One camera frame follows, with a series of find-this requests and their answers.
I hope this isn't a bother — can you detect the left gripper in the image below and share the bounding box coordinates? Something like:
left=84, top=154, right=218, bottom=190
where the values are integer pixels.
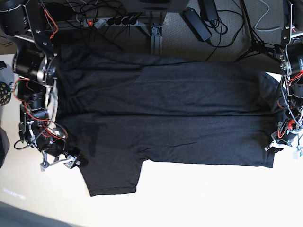
left=264, top=131, right=298, bottom=153

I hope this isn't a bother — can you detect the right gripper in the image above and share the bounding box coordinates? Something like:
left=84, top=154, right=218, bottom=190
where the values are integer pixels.
left=40, top=151, right=88, bottom=172

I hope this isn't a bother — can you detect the dark grey T-shirt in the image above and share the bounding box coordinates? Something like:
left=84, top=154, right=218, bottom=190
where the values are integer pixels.
left=56, top=45, right=284, bottom=196

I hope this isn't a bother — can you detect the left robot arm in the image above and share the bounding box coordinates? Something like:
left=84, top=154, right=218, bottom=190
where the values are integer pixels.
left=264, top=0, right=303, bottom=153

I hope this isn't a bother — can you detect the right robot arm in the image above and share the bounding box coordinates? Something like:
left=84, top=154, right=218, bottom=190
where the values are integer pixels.
left=0, top=0, right=88, bottom=170

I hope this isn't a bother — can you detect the black tripod stand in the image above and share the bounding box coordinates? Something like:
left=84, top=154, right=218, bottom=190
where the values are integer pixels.
left=235, top=0, right=280, bottom=62

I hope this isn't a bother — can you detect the black patterned cup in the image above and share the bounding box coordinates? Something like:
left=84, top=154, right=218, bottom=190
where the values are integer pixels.
left=0, top=82, right=13, bottom=107

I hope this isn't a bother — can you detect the white power strip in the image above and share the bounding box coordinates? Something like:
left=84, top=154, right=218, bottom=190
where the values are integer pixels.
left=76, top=16, right=143, bottom=29

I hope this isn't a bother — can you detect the black power adapter brick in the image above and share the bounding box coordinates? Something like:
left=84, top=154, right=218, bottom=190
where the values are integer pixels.
left=182, top=8, right=212, bottom=42

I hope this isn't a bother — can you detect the grey monitor base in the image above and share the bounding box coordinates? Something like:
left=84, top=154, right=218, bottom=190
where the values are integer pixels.
left=120, top=0, right=189, bottom=12

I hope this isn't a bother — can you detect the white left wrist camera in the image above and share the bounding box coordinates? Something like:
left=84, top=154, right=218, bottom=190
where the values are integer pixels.
left=293, top=146, right=303, bottom=160

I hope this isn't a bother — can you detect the grey white cable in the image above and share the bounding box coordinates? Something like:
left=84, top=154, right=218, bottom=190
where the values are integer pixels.
left=240, top=0, right=285, bottom=33

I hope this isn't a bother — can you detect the aluminium frame post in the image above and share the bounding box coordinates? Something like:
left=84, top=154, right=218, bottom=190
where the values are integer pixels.
left=147, top=12, right=166, bottom=55

